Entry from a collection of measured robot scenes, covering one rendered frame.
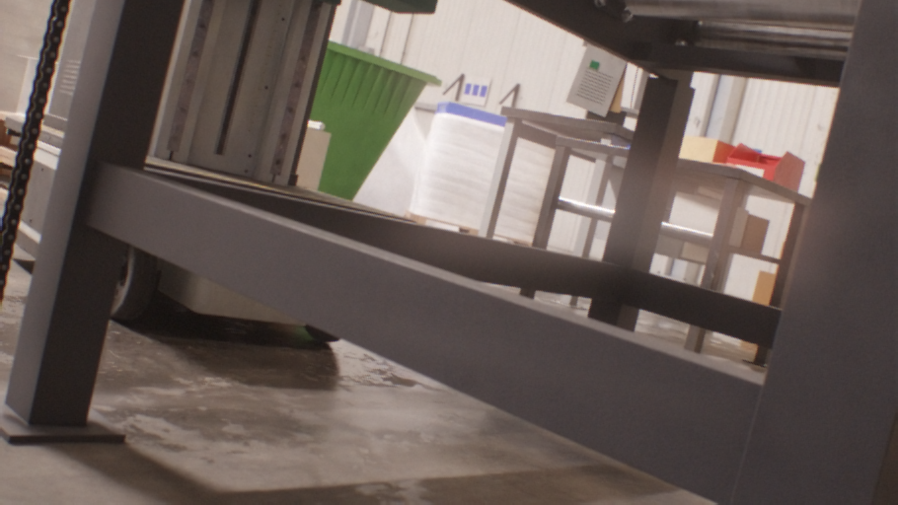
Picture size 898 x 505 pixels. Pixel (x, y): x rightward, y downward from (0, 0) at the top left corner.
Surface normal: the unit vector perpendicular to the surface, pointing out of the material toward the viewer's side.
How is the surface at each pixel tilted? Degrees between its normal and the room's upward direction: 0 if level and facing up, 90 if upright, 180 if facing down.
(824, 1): 121
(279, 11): 90
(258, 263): 90
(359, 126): 101
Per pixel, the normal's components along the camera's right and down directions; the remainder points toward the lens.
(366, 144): 0.55, 0.36
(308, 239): -0.66, -0.14
